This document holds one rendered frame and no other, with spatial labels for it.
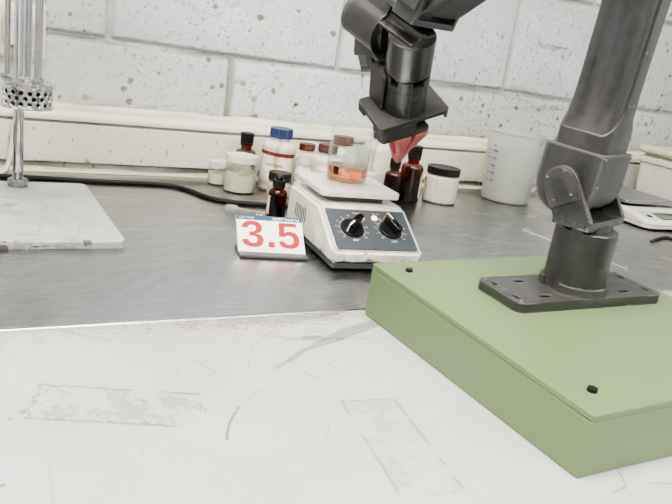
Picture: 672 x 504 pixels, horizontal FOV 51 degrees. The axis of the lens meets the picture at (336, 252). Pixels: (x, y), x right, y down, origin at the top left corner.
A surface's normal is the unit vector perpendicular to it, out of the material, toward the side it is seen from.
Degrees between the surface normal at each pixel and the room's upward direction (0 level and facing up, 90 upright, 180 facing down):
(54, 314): 0
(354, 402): 0
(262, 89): 90
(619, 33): 91
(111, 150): 90
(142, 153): 90
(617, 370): 2
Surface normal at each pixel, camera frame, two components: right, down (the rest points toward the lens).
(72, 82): 0.47, 0.32
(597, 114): -0.62, -0.02
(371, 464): 0.15, -0.95
